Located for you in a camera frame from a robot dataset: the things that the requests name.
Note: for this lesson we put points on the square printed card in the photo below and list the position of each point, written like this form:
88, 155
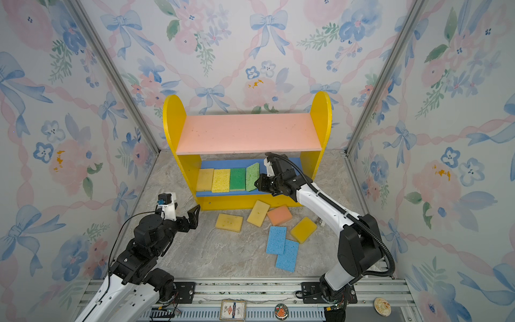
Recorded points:
232, 310

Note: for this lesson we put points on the round dark badge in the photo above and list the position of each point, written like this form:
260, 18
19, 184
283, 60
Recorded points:
281, 312

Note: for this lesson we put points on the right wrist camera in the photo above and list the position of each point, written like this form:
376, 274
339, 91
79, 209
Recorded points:
268, 166

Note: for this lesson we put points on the bright yellow sponge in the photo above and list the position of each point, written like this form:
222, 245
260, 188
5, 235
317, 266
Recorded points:
221, 181

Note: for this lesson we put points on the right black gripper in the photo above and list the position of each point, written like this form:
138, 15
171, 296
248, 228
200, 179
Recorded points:
261, 184

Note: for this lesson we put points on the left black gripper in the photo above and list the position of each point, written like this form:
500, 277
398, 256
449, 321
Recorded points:
193, 221

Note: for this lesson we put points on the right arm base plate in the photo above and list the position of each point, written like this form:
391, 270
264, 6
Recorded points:
320, 293

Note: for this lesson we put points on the aluminium rail base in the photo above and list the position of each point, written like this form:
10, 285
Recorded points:
263, 294

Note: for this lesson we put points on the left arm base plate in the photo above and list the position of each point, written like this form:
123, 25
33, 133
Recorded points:
176, 293

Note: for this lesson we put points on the blue sponge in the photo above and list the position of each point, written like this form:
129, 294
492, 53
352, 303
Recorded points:
276, 240
287, 260

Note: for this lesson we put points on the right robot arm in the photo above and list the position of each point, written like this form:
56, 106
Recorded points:
361, 251

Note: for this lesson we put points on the dark green sponge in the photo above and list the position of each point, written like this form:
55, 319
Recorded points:
237, 180

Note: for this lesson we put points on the orange pink sponge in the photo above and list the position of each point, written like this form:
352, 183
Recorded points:
280, 215

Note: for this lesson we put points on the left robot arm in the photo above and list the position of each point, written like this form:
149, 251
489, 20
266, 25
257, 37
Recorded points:
133, 283

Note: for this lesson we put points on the light green sponge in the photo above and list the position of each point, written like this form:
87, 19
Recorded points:
252, 174

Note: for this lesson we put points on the yellow shelf pink blue boards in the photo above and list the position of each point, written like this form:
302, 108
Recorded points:
237, 141

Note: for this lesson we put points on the pale yellow sponge orange back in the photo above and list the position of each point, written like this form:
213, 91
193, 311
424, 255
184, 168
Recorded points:
258, 213

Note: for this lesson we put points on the round beige disc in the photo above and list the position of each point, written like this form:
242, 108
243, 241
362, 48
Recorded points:
382, 307

